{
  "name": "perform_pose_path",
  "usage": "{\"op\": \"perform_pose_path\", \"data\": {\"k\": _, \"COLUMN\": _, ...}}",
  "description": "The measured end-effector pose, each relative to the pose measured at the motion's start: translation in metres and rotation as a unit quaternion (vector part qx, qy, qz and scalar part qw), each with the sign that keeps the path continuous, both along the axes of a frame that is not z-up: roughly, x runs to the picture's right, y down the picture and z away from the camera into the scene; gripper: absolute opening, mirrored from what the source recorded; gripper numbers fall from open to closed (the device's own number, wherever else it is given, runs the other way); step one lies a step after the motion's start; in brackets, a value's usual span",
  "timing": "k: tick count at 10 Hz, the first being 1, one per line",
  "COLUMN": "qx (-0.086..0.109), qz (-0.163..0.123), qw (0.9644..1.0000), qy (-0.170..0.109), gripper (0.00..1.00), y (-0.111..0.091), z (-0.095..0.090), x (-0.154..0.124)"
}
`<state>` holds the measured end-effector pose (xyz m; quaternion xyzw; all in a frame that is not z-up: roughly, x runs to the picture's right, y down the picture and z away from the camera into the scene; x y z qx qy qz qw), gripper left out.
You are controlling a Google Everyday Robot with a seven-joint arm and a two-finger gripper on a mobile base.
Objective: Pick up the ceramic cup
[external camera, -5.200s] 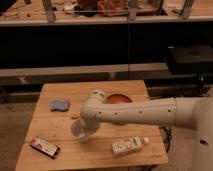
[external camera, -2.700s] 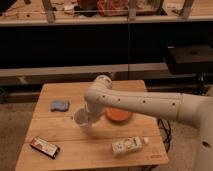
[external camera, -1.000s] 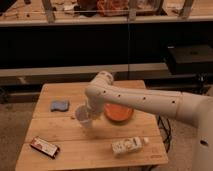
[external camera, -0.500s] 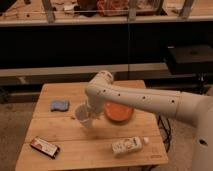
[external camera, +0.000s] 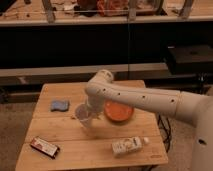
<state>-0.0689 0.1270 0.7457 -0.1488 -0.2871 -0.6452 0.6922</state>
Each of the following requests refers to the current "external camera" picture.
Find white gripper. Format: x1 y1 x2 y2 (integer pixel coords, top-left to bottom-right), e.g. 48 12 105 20
75 104 95 128

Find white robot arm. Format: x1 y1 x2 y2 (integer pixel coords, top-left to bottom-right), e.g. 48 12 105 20
75 69 213 171

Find orange ceramic bowl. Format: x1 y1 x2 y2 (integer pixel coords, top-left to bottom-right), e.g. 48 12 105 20
104 101 134 122

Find blue sponge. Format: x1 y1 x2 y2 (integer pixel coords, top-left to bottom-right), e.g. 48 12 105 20
50 100 69 112

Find wooden slatted table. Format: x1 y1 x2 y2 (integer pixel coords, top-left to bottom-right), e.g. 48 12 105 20
15 82 168 171

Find red black snack box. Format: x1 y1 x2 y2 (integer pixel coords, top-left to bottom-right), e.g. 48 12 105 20
30 137 60 159

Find white plastic bottle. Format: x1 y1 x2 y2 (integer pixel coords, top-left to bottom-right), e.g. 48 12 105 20
111 136 150 157

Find black box on right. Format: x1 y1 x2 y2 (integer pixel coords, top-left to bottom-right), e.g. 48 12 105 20
165 45 213 74

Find long wooden shelf bench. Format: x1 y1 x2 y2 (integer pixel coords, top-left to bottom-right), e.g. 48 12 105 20
0 0 213 27

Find black hanging cable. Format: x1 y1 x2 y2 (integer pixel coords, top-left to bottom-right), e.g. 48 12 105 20
127 13 131 81

